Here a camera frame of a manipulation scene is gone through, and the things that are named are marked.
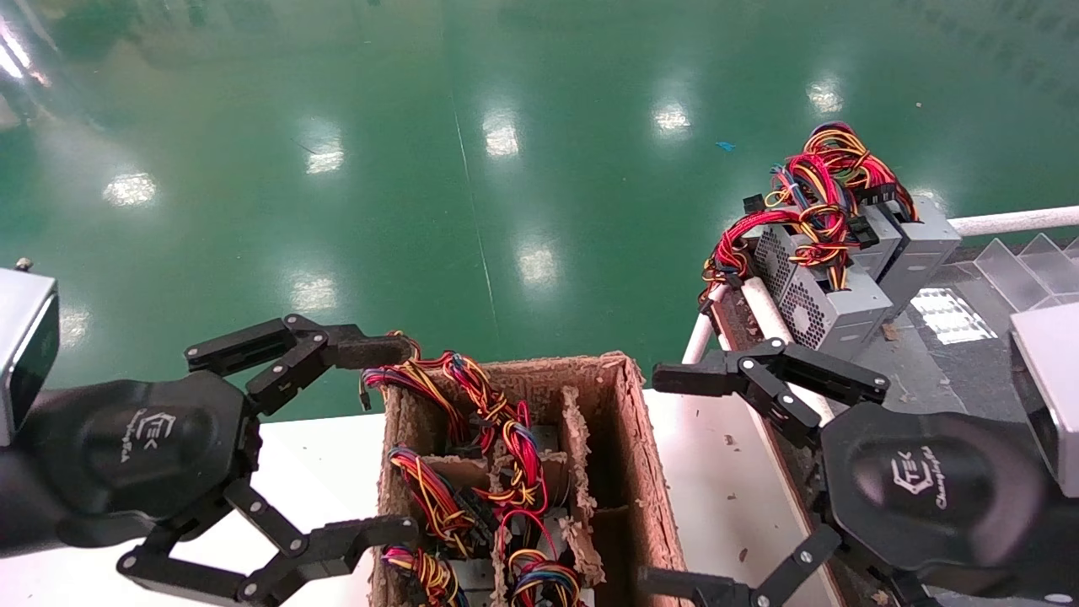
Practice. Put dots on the power supply wiring middle cell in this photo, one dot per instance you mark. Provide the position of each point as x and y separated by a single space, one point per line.
430 489

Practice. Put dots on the brown cardboard divider box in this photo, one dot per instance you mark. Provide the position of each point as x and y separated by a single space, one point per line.
628 472

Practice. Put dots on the power supply wiring bottom-middle cell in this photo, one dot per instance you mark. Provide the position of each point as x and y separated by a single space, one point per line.
539 582

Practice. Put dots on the brown cardboard scrap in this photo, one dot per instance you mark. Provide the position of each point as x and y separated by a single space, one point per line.
890 331

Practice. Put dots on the power supply wiring bottom-left cell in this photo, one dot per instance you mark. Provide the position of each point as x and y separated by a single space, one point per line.
421 575

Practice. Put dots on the black conveyor belt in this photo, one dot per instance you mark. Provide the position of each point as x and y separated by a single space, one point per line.
944 371

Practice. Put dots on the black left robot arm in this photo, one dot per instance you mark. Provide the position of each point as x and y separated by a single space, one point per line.
13 514

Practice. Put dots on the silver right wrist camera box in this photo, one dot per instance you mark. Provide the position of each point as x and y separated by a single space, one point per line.
1049 388

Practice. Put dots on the white rail tube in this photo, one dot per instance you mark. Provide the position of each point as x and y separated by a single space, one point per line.
1011 222
763 305
698 337

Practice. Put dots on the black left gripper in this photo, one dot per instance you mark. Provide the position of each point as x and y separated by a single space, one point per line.
143 455

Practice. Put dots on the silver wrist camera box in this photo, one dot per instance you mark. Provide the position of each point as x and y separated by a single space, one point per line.
25 354
1049 388

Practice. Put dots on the clear plastic divider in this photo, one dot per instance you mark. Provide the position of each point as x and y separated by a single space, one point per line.
1003 265
1054 257

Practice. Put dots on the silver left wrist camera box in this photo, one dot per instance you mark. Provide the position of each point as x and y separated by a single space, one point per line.
25 354

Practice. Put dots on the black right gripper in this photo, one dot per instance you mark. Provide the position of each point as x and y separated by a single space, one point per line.
927 489

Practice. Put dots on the power supply wiring top-left cell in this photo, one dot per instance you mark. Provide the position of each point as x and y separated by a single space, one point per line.
485 396

